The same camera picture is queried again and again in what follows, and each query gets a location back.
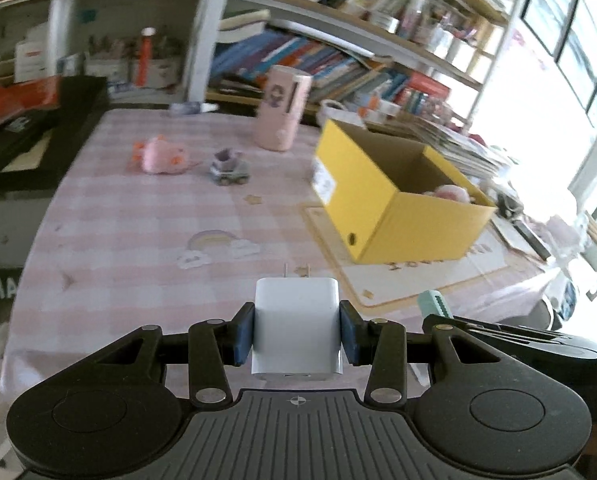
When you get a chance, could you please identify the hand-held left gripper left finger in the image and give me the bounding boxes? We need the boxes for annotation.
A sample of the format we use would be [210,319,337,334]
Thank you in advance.
[86,301,255,407]

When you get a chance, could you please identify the round pink plush toy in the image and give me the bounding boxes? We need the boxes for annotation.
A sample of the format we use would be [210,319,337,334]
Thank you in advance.
[425,185,475,204]

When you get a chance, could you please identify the pink axolotl plush toy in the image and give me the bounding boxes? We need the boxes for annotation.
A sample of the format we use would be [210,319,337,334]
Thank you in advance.
[132,135,195,175]

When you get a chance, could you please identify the white red carton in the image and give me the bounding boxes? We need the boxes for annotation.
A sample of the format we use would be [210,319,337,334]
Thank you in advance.
[14,40,47,84]

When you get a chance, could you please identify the grey toy car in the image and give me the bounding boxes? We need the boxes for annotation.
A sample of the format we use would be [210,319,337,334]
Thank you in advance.
[209,148,252,186]

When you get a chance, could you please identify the yellow cardboard box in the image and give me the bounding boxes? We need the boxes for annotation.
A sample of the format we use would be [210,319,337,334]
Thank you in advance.
[311,119,497,264]

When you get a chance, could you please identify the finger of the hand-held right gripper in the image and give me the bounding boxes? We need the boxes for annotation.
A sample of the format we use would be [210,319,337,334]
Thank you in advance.
[451,314,546,347]

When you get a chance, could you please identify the row of leaning books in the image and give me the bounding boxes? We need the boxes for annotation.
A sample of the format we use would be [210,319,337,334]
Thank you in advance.
[211,30,415,107]

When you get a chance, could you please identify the red printed packet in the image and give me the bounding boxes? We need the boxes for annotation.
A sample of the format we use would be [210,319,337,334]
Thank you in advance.
[0,76,62,137]

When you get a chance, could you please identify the pink checked tablecloth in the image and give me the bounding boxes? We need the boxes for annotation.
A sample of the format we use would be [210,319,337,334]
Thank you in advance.
[1,107,565,411]

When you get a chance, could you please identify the red slim bottle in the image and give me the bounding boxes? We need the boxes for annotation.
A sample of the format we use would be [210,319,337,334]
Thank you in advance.
[135,27,156,87]

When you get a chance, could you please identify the pink cylindrical tumbler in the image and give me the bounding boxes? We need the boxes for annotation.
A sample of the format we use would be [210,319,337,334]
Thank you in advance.
[255,65,313,151]

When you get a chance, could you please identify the mint green plastic clip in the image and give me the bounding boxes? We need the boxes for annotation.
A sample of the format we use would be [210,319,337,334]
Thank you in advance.
[418,290,452,319]

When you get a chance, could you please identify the white bookshelf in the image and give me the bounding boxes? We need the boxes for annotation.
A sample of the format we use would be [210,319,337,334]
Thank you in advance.
[0,0,535,127]

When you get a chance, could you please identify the stack of magazines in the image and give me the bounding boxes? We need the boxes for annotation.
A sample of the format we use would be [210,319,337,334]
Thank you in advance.
[403,115,517,182]

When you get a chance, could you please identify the red boxed book set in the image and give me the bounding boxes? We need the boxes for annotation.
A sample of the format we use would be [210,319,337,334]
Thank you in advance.
[403,72,452,117]

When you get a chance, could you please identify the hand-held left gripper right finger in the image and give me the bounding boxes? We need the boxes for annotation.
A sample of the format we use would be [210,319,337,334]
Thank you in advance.
[339,300,500,407]

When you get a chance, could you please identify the white plug charger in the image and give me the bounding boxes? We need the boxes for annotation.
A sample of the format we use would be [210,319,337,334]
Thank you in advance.
[251,262,344,383]

